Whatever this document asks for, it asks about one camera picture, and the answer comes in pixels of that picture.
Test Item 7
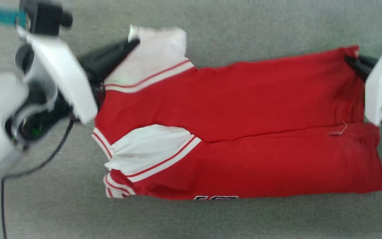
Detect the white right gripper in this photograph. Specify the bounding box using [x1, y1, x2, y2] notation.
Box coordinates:
[344, 47, 382, 126]

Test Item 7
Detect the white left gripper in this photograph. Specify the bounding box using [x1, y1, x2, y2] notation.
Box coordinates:
[15, 26, 141, 125]

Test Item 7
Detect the red and white garment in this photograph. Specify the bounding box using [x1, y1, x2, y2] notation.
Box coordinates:
[92, 25, 382, 200]

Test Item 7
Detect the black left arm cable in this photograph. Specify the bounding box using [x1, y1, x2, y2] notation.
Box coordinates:
[0, 119, 75, 239]

